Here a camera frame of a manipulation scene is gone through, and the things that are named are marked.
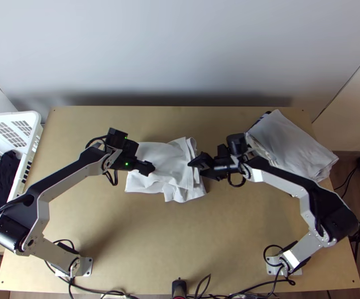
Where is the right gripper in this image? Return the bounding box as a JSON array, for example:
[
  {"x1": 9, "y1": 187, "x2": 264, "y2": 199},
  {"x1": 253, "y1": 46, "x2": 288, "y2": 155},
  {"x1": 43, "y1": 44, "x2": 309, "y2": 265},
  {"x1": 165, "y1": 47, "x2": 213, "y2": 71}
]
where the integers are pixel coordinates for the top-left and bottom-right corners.
[{"x1": 188, "y1": 151, "x2": 235, "y2": 182}]

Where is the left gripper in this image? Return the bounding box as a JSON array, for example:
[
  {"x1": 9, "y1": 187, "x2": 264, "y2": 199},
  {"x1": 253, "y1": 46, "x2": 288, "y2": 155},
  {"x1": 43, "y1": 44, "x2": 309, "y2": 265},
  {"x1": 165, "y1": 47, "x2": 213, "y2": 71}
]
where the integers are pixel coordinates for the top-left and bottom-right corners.
[{"x1": 129, "y1": 155, "x2": 156, "y2": 177}]

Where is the white t-shirt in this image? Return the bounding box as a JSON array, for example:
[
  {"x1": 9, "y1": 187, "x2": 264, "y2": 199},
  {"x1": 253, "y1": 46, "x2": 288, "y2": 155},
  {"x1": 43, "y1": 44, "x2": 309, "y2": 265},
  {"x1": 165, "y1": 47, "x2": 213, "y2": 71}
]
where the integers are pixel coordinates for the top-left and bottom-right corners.
[{"x1": 124, "y1": 136, "x2": 208, "y2": 204}]

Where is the pile of folded clothes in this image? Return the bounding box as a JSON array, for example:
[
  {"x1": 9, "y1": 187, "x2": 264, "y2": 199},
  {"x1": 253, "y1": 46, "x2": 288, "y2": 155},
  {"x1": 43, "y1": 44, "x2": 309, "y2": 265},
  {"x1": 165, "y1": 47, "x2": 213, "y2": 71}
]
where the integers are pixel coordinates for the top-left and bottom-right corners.
[{"x1": 245, "y1": 109, "x2": 339, "y2": 184}]

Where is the black garment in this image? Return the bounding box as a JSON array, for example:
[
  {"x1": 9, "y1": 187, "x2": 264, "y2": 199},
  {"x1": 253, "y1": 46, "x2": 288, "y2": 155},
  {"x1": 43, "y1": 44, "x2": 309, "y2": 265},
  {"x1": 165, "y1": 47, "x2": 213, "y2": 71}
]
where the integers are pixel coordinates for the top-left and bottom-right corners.
[{"x1": 0, "y1": 150, "x2": 22, "y2": 208}]

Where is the white laundry basket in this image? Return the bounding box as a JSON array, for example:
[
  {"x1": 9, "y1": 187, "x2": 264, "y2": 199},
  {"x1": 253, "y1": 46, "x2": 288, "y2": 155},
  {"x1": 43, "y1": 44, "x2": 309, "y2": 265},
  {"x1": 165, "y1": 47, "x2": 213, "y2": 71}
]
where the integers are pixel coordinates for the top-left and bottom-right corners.
[{"x1": 0, "y1": 110, "x2": 42, "y2": 244}]

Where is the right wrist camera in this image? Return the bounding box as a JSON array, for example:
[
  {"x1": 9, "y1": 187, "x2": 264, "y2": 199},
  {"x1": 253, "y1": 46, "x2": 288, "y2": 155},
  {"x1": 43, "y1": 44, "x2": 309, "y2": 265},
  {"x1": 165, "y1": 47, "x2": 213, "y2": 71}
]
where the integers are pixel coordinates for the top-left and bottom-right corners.
[{"x1": 216, "y1": 144, "x2": 230, "y2": 160}]

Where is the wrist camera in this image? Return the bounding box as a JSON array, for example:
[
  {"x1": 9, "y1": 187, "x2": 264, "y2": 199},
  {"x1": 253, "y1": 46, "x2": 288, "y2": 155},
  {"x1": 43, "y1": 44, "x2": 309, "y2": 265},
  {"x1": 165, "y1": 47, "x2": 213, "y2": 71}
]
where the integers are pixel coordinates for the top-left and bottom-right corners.
[
  {"x1": 216, "y1": 144, "x2": 230, "y2": 160},
  {"x1": 124, "y1": 140, "x2": 140, "y2": 158}
]

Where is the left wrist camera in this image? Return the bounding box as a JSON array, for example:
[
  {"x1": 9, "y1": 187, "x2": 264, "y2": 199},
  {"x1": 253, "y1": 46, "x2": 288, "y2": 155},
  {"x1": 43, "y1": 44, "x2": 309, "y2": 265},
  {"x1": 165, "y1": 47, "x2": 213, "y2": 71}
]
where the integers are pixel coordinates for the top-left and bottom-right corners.
[{"x1": 124, "y1": 140, "x2": 140, "y2": 158}]

